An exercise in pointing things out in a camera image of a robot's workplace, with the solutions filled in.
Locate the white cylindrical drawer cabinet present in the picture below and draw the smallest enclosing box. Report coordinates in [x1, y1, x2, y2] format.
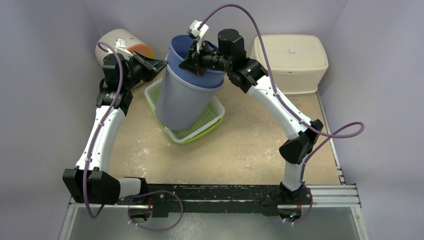
[95, 28, 157, 90]

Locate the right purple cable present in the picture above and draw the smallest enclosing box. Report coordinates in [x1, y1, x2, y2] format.
[198, 3, 366, 200]

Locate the green plastic tray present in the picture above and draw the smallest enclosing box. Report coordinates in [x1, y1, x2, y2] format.
[159, 96, 225, 145]

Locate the aluminium frame rail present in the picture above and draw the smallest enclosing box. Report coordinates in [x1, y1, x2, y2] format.
[59, 185, 366, 240]

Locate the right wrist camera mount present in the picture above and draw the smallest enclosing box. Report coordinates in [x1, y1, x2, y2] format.
[187, 20, 209, 53]

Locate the blue plastic bucket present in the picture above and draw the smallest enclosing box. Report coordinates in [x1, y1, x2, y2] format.
[167, 35, 226, 89]

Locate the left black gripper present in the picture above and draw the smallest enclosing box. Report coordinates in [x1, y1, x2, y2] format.
[124, 52, 169, 90]

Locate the cream plastic basket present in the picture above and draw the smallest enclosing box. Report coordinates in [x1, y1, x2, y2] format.
[262, 34, 329, 95]

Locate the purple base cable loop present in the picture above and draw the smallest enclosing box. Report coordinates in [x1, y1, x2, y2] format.
[127, 190, 185, 233]

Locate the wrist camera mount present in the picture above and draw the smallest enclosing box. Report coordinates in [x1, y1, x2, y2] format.
[187, 20, 209, 53]
[114, 37, 133, 61]

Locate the grey plastic bucket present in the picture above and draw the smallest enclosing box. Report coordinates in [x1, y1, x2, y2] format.
[155, 65, 224, 131]

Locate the white perforated tray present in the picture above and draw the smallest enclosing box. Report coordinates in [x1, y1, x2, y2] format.
[144, 78, 225, 145]

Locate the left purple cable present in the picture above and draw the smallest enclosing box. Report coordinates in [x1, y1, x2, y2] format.
[82, 41, 125, 220]

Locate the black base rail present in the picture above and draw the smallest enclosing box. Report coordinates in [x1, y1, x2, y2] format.
[147, 183, 313, 219]

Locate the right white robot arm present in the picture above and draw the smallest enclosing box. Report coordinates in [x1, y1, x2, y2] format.
[179, 28, 324, 204]

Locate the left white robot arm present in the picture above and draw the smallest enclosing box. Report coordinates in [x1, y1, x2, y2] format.
[62, 52, 167, 205]

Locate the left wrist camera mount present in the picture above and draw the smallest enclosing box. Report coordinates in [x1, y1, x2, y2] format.
[114, 37, 133, 61]

